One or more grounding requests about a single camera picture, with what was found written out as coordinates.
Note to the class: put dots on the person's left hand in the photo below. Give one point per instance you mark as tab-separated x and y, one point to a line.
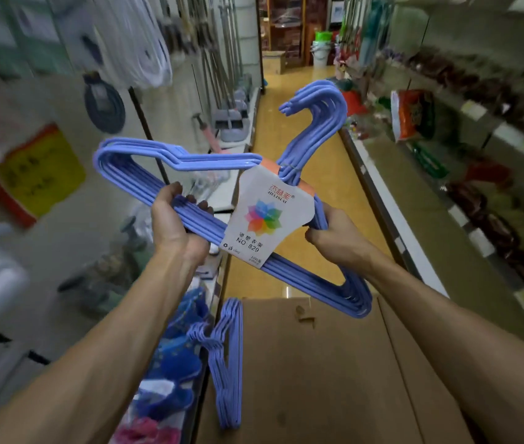
169	226

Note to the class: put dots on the person's right hand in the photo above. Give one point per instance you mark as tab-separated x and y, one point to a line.
340	240

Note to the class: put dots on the grey store shelf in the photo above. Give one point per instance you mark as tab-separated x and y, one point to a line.
405	226

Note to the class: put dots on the white display rack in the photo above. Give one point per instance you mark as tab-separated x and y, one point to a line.
81	235

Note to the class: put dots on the person's left forearm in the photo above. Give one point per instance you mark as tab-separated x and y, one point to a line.
95	365

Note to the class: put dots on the person's right forearm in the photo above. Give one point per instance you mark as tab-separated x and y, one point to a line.
465	356

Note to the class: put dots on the green plastic wrapped roll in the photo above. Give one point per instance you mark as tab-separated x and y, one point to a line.
105	272

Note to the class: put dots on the pink plunger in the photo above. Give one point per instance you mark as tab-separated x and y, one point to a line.
209	134

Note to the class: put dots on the row of grey dustpan sets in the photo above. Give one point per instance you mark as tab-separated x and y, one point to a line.
232	124

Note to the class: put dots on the flattened brown cardboard box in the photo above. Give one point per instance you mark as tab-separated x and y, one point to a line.
326	374

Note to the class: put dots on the dark grey round disc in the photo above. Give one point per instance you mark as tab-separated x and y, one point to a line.
105	106

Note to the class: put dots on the blue printed bag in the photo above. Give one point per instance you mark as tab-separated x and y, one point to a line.
169	365

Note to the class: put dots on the yellow red hanging tag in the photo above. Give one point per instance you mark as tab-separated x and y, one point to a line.
40	175

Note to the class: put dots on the orange printed bag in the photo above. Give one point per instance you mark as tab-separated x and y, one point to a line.
410	115

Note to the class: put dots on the row of brown wrapped packets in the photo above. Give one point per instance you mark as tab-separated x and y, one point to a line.
488	217

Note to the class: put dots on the hanging clear plastic bag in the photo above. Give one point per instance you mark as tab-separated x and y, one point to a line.
132	41

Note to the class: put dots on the small brown cardboard box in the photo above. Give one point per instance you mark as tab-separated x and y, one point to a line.
273	62

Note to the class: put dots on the white bucket stack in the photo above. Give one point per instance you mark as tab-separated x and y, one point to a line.
321	50

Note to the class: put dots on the pink printed bag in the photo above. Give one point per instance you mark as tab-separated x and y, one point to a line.
146	432

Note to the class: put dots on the hanging packaged goods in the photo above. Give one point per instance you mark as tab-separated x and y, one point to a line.
17	36

